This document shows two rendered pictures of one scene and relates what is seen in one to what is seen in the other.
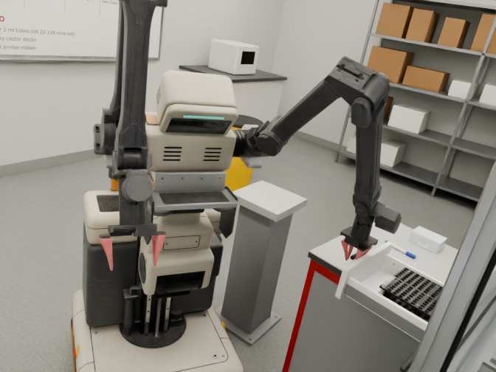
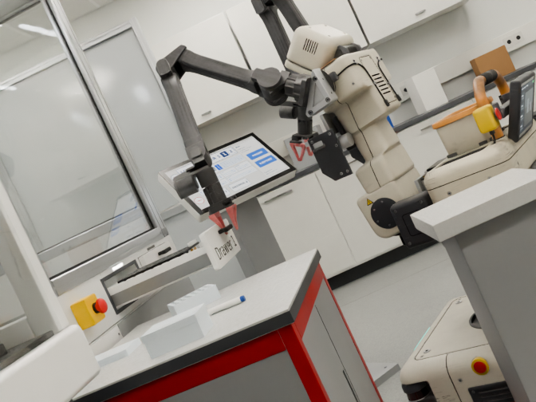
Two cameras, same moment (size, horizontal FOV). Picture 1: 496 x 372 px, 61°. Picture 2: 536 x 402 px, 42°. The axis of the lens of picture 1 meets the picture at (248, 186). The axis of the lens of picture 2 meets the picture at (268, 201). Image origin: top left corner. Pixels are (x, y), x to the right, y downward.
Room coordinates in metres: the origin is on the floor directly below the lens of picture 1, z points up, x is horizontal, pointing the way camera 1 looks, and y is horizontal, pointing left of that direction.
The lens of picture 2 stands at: (3.04, -1.27, 1.01)
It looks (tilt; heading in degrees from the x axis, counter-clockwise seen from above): 2 degrees down; 151
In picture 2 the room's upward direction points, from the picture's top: 25 degrees counter-clockwise
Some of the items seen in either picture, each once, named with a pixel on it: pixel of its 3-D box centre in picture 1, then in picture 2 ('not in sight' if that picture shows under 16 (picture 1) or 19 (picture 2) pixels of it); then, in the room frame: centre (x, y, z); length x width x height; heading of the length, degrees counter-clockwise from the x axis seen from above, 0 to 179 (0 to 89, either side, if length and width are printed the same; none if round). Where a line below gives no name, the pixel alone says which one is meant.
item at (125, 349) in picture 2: not in sight; (111, 355); (1.37, -0.90, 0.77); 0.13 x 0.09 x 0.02; 49
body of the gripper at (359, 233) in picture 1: (361, 230); (215, 196); (1.17, -0.37, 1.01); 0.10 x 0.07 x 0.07; 50
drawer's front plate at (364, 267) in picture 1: (364, 269); (221, 242); (1.17, -0.42, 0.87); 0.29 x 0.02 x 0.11; 139
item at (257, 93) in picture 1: (232, 96); not in sight; (4.99, 0.36, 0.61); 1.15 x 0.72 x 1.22; 147
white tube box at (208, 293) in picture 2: not in sight; (194, 301); (1.31, -0.63, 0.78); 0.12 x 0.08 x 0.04; 81
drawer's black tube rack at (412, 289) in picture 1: (424, 303); (163, 270); (1.04, -0.57, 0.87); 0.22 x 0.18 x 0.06; 49
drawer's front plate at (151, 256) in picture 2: not in sight; (160, 262); (0.72, -0.46, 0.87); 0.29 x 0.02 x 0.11; 139
